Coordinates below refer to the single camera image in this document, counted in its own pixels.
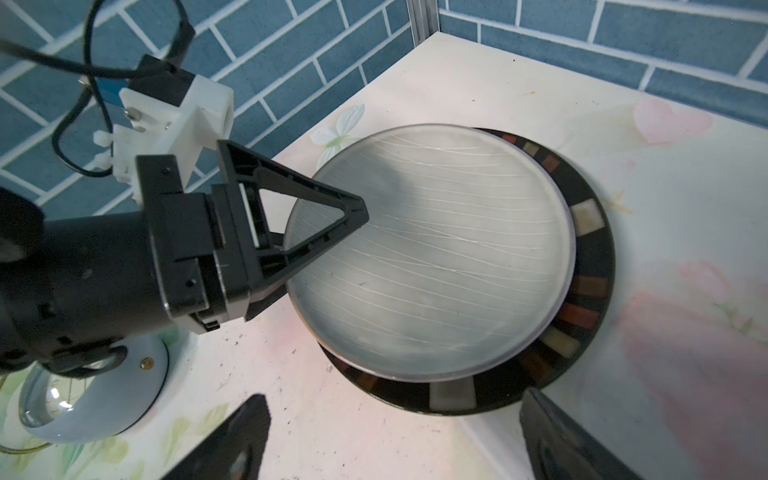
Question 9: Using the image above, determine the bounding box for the aluminium corner post left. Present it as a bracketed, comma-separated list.
[406, 0, 440, 46]

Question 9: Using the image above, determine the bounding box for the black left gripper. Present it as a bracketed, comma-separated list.
[136, 140, 369, 333]

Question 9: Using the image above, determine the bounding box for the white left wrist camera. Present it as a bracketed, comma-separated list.
[93, 69, 234, 207]

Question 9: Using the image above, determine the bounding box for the grey ribbed plate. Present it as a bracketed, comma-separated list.
[288, 124, 575, 383]

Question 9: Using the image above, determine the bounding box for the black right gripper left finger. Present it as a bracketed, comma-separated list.
[164, 394, 271, 480]

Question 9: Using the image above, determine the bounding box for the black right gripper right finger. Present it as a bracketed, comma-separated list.
[519, 388, 640, 480]

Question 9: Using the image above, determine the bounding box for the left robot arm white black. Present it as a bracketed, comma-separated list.
[1, 141, 369, 378]

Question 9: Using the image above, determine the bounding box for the dark mosaic rim plate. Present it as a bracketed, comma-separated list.
[317, 127, 617, 416]

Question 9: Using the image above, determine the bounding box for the small white desk clock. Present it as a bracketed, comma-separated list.
[19, 335, 169, 444]

